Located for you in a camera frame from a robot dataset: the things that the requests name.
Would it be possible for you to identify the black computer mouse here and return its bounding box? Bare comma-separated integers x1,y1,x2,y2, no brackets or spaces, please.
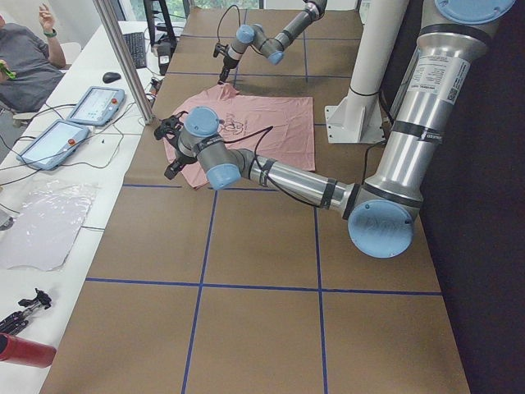
102,71,121,84

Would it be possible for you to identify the near blue teach pendant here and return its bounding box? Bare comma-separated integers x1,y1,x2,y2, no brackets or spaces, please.
16,120,90,171

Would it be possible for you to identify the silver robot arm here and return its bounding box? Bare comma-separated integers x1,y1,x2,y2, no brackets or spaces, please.
154,1,517,259
213,1,327,84

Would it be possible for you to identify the black keyboard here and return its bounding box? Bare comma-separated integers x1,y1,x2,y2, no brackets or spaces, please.
122,32,147,69

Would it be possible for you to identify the clear plastic bag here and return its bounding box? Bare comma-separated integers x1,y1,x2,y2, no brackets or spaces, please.
1,180,99,272

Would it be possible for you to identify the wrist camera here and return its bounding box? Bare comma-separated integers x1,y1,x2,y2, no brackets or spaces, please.
153,115,183,140
213,42,227,57

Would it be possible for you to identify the far blue teach pendant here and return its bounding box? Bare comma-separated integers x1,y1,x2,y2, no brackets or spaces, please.
67,86,126,126

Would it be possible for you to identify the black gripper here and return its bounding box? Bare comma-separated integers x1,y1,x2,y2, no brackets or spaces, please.
164,137,197,180
218,56,238,85

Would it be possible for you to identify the red cylinder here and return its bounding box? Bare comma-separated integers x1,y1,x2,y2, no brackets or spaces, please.
1,333,57,368

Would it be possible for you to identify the black mini tripod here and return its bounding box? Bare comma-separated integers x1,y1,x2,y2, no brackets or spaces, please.
1,288,52,336

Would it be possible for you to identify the seated person grey shirt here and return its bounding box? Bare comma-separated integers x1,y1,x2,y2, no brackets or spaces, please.
1,4,66,112

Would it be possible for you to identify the brown paper table cover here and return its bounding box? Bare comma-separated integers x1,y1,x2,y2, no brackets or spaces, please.
39,8,473,394

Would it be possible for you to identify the aluminium frame post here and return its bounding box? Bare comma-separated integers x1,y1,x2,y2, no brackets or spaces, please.
93,0,154,125

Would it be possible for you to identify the blue teach pendant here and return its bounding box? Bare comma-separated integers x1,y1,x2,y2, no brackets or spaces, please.
16,120,90,171
67,86,126,126

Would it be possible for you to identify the pink Snoopy t-shirt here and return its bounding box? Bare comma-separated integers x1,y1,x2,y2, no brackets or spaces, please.
173,84,316,171

